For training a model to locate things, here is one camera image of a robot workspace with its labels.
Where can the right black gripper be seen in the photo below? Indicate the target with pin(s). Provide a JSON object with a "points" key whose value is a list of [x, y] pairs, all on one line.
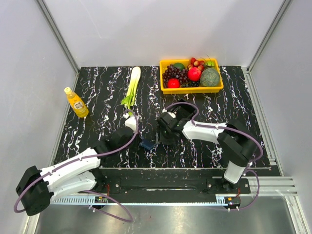
{"points": [[164, 140]]}

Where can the blue leather card holder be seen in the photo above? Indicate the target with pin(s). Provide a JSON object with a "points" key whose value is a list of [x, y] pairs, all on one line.
{"points": [[147, 145]]}

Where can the black plastic card box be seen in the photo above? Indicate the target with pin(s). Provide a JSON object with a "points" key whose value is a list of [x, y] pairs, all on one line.
{"points": [[182, 109]]}

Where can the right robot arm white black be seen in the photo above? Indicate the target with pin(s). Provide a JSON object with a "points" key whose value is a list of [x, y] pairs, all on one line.
{"points": [[237, 144]]}

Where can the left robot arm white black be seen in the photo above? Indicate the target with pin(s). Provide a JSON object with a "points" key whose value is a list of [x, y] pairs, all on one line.
{"points": [[39, 187]]}

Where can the celery stalk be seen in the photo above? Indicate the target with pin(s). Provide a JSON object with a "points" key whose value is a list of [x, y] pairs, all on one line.
{"points": [[129, 100]]}

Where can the red apple front left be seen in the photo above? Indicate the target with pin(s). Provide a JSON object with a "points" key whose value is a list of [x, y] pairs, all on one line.
{"points": [[173, 83]]}

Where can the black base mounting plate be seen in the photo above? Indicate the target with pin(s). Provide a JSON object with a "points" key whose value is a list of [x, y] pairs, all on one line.
{"points": [[212, 185]]}

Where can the dark blueberry cluster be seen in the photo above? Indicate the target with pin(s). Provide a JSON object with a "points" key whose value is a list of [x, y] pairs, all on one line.
{"points": [[190, 84]]}

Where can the yellow juice bottle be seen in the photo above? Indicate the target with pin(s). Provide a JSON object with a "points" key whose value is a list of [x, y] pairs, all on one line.
{"points": [[76, 103]]}

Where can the purple grape bunch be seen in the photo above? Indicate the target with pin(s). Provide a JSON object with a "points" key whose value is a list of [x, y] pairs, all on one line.
{"points": [[172, 72]]}

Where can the red pink peach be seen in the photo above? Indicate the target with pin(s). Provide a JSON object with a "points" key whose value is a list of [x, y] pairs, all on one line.
{"points": [[194, 74]]}

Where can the green avocado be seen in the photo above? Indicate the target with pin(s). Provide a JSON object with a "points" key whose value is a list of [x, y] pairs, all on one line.
{"points": [[179, 66]]}

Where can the green netted melon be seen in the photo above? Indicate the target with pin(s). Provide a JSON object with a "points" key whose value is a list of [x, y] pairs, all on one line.
{"points": [[209, 78]]}

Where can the red cherry cluster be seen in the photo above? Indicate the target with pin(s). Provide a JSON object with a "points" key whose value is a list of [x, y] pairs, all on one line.
{"points": [[197, 64]]}

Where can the green apple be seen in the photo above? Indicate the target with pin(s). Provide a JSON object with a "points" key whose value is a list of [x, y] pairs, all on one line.
{"points": [[209, 64]]}

